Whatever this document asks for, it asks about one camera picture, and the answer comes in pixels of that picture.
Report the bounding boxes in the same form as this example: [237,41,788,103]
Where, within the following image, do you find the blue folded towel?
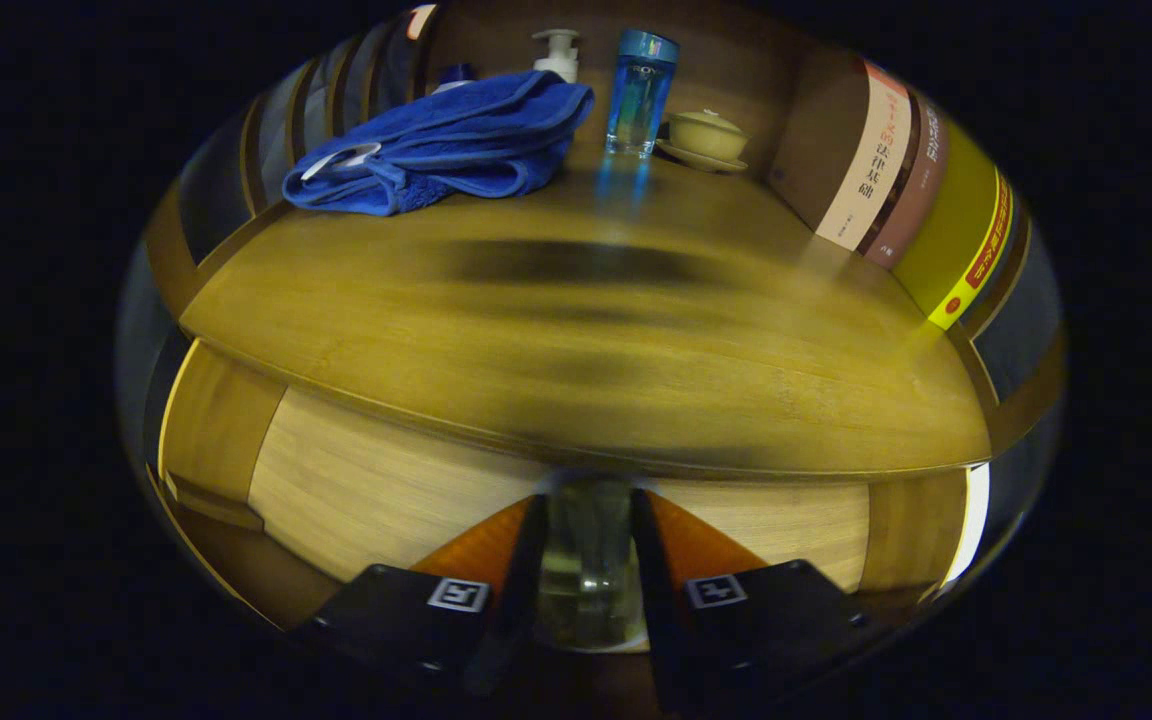
[282,70,595,217]

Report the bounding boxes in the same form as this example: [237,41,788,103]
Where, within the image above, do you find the yellow book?
[893,115,1017,331]

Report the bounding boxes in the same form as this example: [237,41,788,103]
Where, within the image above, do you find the beige lidded teacup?
[654,109,750,173]

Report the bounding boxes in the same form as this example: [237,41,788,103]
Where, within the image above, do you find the wooden cabinet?
[119,0,1069,641]

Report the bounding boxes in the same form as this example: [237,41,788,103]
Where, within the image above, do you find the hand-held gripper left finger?
[291,493,549,696]

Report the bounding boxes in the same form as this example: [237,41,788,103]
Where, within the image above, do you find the orange and white book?
[771,58,914,251]

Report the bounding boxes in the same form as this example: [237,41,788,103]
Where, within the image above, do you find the brown book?
[861,90,949,271]

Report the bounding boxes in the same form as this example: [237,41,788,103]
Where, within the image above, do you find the white pump bottle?
[532,29,580,84]

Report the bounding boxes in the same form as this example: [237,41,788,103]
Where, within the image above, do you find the wooden countertop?
[179,140,994,479]

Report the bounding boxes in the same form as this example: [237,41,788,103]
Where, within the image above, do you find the wooden drawer with black knob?
[146,335,987,651]

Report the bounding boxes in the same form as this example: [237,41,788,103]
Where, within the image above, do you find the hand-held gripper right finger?
[631,488,887,701]

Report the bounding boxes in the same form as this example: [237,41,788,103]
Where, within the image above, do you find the blue glass bottle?
[604,28,680,159]

